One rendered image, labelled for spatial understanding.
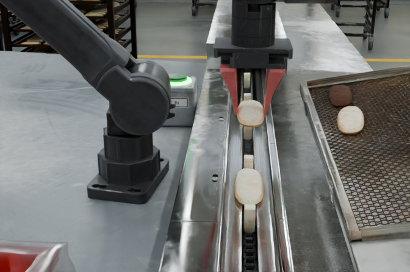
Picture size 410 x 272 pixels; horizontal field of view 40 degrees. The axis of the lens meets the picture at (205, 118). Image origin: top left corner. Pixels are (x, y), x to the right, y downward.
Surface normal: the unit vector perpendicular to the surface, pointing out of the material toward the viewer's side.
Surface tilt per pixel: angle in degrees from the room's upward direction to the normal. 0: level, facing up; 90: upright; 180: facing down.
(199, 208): 0
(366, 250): 10
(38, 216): 0
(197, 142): 0
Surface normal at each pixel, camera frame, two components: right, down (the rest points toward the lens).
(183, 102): -0.07, 0.35
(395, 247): -0.18, -0.93
